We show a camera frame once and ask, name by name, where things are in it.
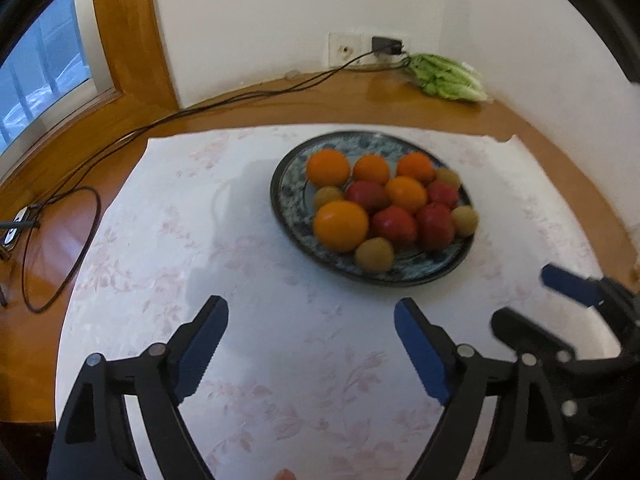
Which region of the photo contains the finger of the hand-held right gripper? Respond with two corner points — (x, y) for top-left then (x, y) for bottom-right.
(541, 264), (606, 307)
(491, 307), (623, 376)

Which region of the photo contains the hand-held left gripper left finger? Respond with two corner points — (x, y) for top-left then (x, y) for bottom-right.
(47, 295), (230, 480)

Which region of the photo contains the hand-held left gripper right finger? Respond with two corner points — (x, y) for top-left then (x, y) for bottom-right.
(393, 297), (573, 480)

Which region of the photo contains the red apple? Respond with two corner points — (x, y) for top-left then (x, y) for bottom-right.
(416, 203), (456, 251)
(426, 180), (460, 207)
(345, 180), (388, 212)
(370, 205), (419, 246)

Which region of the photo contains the oval orange citrus fruit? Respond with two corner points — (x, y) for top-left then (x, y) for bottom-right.
(384, 176), (429, 213)

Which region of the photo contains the blue patterned ceramic plate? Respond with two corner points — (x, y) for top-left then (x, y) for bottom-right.
(270, 131), (476, 287)

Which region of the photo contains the large round orange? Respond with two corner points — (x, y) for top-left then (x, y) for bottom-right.
(306, 148), (351, 187)

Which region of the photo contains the white floral table mat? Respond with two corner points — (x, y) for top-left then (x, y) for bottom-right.
(55, 125), (623, 480)

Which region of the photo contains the white flat device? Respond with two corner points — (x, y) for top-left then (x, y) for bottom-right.
(0, 206), (41, 251)

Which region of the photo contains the green romaine lettuce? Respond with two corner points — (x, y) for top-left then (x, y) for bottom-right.
(406, 53), (488, 103)

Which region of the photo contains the black charger plug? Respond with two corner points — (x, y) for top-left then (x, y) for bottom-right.
(371, 36), (405, 56)

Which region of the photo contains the glass window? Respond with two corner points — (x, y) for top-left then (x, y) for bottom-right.
(0, 0), (96, 161)

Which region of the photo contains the black charger cable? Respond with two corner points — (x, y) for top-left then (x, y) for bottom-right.
(0, 42), (408, 313)

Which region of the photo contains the wooden window frame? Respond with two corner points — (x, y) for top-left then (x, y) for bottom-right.
(0, 0), (181, 186)

